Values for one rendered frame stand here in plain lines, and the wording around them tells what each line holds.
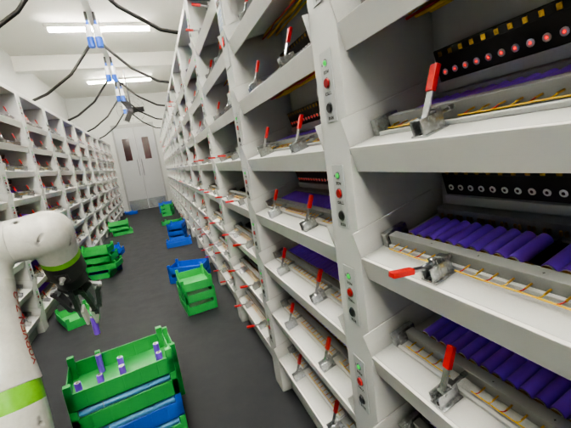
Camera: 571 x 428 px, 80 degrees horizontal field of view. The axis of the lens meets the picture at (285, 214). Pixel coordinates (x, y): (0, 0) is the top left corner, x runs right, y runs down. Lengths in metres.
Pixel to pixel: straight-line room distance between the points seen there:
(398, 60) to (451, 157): 0.29
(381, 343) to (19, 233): 0.81
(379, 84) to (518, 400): 0.52
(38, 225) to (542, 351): 0.92
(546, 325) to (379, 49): 0.48
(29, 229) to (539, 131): 0.93
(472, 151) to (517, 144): 0.05
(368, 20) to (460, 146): 0.24
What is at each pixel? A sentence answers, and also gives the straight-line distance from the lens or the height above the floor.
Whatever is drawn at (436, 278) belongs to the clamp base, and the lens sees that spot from 0.52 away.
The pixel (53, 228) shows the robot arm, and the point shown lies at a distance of 0.95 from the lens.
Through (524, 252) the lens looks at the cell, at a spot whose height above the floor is 0.80.
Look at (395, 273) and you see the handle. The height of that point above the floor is 0.79.
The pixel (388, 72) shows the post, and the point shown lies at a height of 1.07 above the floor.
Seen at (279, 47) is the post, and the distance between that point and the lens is 1.37.
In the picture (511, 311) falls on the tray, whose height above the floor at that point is 0.76.
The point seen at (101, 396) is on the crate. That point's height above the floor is 0.34.
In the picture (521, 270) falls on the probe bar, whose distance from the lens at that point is 0.48.
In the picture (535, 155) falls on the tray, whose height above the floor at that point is 0.93.
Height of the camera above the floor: 0.96
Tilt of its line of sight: 10 degrees down
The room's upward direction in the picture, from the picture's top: 8 degrees counter-clockwise
